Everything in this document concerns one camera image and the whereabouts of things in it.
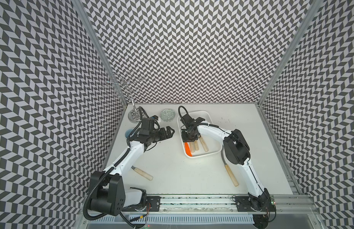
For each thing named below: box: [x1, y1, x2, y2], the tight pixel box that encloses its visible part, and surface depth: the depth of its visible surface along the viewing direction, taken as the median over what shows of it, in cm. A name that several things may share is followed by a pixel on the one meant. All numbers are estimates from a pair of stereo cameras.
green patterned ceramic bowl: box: [159, 108, 176, 123], surface depth 110 cm
